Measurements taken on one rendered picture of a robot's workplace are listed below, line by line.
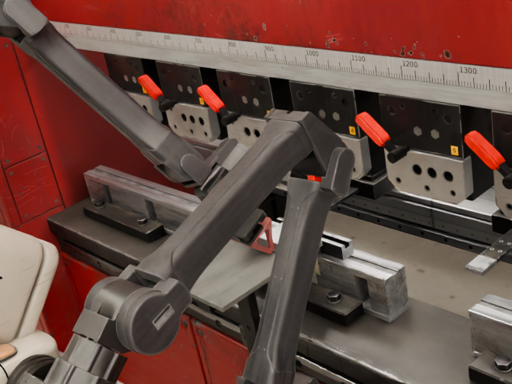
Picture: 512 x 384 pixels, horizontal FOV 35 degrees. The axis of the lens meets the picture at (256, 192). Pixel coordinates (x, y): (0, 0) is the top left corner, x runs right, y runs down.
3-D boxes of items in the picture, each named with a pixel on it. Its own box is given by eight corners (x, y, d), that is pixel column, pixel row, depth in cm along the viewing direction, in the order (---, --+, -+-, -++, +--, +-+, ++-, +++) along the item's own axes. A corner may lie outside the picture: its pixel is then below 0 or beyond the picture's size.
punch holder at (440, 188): (388, 188, 133) (376, 94, 126) (419, 168, 138) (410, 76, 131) (466, 208, 123) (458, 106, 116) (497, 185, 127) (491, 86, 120)
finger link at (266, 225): (264, 231, 161) (241, 203, 155) (289, 240, 155) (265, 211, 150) (245, 258, 159) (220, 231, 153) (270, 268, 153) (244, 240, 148)
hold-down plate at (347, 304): (241, 283, 173) (238, 270, 172) (259, 270, 176) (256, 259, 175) (347, 328, 152) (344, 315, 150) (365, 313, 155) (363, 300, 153)
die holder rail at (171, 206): (91, 203, 225) (82, 173, 221) (110, 194, 228) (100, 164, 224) (204, 248, 190) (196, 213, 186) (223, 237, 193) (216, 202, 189)
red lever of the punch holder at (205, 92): (196, 86, 154) (227, 122, 152) (212, 79, 157) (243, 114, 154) (193, 92, 156) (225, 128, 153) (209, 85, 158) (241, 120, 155)
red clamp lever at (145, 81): (136, 75, 169) (164, 108, 166) (152, 69, 171) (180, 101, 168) (135, 81, 170) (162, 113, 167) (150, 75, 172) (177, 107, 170)
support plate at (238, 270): (162, 283, 156) (161, 279, 155) (260, 224, 170) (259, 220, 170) (222, 312, 143) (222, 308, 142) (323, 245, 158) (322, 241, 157)
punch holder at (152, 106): (120, 120, 190) (101, 53, 183) (148, 107, 195) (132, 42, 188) (157, 130, 180) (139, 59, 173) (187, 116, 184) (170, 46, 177)
